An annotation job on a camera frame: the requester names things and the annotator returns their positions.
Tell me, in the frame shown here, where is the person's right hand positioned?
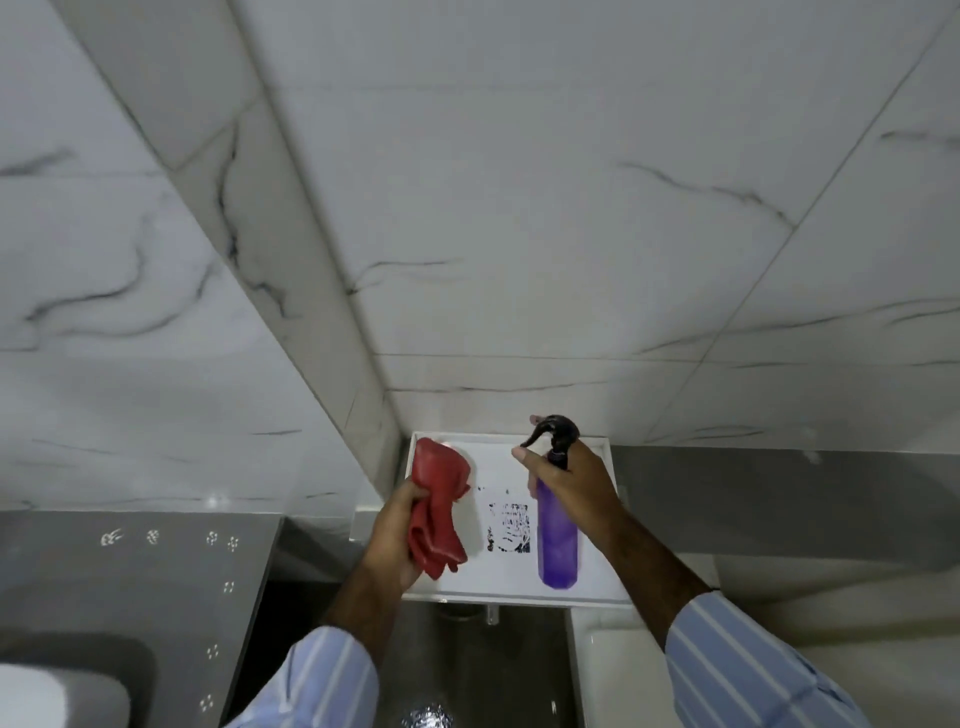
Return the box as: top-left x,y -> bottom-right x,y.
511,441 -> 629,550

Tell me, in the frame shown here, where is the person's left hand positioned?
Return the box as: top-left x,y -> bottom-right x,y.
362,477 -> 431,595

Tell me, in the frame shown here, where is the red cleaning cloth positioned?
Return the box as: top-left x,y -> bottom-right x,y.
408,438 -> 474,581

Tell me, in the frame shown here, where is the purple spray bottle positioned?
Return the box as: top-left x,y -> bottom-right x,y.
519,414 -> 583,591

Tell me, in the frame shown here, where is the person's left forearm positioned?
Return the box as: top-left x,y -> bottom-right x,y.
225,558 -> 410,728

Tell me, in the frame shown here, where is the person's right forearm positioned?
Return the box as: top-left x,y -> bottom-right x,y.
600,510 -> 875,728

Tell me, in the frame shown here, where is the white rectangular tray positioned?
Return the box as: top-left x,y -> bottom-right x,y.
402,431 -> 636,607

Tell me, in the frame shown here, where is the grey speckled countertop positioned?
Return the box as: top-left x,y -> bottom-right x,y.
0,511 -> 283,728

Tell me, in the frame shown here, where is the white sink basin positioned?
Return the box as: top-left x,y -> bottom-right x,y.
0,663 -> 133,728

